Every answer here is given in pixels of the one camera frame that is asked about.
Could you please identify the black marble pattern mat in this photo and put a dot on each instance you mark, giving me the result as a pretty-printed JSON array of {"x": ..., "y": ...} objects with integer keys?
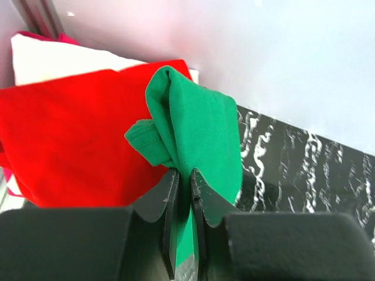
[{"x": 289, "y": 169}]

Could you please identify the green t shirt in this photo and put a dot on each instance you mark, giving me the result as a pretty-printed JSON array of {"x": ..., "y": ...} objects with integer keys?
[{"x": 191, "y": 127}]

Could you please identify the left aluminium corner post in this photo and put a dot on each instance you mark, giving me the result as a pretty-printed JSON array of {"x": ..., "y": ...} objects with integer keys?
[{"x": 39, "y": 16}]

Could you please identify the folded white t shirt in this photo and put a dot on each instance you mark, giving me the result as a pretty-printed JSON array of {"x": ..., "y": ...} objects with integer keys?
[{"x": 36, "y": 61}]

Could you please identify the folded magenta t shirt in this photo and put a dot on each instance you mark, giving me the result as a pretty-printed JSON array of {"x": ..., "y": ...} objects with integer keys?
[{"x": 62, "y": 37}]

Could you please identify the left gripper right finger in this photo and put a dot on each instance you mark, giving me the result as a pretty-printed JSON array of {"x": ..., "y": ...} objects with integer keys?
[{"x": 233, "y": 245}]

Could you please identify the folded red t shirt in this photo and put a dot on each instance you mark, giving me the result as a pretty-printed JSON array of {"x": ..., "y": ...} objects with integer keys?
[{"x": 64, "y": 139}]

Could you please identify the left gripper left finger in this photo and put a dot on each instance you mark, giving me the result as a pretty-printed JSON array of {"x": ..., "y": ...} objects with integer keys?
[{"x": 137, "y": 242}]

